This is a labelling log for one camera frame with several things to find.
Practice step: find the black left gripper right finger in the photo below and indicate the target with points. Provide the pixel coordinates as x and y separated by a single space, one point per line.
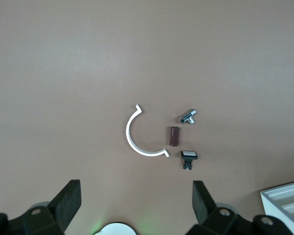
203 205

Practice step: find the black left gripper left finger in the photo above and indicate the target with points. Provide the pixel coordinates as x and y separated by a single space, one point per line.
63 203

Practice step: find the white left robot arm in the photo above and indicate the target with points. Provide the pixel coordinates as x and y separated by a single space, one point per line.
115 230

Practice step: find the white-capped black push button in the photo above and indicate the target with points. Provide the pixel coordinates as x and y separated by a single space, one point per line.
189 154

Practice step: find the white drawer cabinet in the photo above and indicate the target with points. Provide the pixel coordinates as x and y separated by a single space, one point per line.
268 203

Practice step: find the brown cylinder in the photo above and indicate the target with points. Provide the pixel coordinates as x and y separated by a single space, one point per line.
174 137

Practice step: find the chrome metal fitting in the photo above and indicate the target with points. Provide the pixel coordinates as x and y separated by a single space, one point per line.
187 116

